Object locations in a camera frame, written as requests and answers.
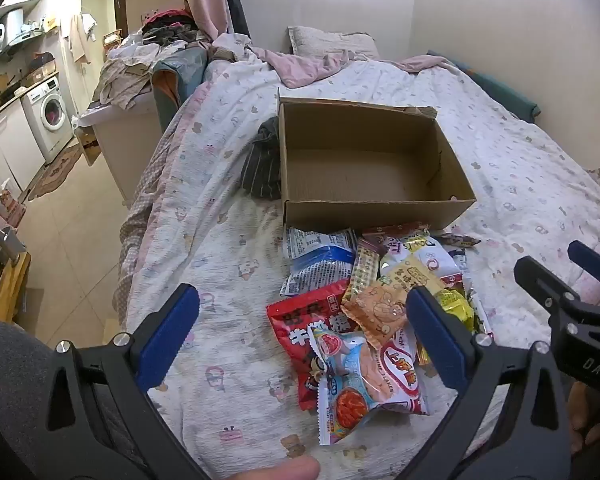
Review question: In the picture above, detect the brown chocolate bar wrapper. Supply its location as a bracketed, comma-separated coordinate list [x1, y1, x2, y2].
[439, 232, 482, 250]

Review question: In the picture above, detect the yellow snack packet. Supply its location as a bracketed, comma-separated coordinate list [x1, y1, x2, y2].
[434, 287, 477, 337]

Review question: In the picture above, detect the person's right hand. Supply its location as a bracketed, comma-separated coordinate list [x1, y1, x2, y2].
[567, 381, 600, 456]

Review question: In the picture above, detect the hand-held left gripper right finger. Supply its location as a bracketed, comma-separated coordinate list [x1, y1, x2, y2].
[405, 285, 576, 480]

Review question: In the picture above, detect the printed white blanket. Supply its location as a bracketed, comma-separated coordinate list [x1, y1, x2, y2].
[117, 52, 600, 480]

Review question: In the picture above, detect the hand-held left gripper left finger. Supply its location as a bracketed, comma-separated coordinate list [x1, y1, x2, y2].
[30, 282, 206, 480]

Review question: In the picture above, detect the white kitchen cabinet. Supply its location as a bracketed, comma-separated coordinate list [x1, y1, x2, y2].
[0, 94, 47, 197]

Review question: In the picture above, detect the cardboard box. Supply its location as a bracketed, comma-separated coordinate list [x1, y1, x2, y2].
[277, 89, 477, 233]

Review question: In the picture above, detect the pile of clothes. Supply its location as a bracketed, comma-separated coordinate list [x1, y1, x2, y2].
[92, 9, 212, 111]

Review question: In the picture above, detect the hanging beige towel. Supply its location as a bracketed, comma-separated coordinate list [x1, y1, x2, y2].
[68, 12, 99, 65]

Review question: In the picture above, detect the pink duvet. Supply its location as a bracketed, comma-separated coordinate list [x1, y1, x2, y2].
[209, 34, 453, 87]

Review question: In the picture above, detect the brown floor rug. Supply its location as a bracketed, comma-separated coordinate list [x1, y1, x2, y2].
[26, 142, 84, 202]

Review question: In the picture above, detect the white washing machine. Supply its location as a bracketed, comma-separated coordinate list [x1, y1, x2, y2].
[20, 75, 77, 164]

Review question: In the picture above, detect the teal cloth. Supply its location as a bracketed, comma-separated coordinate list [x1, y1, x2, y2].
[426, 50, 539, 124]

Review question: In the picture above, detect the white bedside cabinet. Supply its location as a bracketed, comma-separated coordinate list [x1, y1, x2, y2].
[76, 104, 164, 202]

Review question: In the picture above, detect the white blue printed snack packet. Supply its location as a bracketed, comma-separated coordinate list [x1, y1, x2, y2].
[280, 226, 359, 297]

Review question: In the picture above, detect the brown striped snack packet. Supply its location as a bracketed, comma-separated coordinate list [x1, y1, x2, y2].
[349, 239, 382, 302]

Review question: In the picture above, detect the person's left hand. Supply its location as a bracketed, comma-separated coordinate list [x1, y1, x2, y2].
[228, 457, 322, 480]

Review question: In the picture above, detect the pink white shrimp snack packet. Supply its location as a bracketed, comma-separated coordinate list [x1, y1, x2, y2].
[311, 326, 429, 447]

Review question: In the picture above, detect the white water heater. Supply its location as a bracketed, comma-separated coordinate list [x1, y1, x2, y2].
[2, 7, 27, 44]

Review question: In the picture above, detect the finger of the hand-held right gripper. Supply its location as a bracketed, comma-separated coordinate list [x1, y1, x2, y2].
[513, 256, 582, 317]
[567, 240, 600, 306]

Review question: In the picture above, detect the wooden chair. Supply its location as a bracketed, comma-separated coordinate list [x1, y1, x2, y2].
[0, 205, 32, 323]

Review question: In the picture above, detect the beige orange cartoon snack packet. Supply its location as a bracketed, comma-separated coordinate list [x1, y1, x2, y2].
[341, 254, 447, 352]

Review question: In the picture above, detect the grey patterned pillow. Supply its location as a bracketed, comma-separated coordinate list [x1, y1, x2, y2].
[286, 26, 381, 62]

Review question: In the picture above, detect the dark striped cloth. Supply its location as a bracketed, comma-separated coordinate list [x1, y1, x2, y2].
[239, 116, 282, 200]

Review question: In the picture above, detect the white popcorn snack packet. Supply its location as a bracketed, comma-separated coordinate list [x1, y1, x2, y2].
[379, 234, 464, 287]

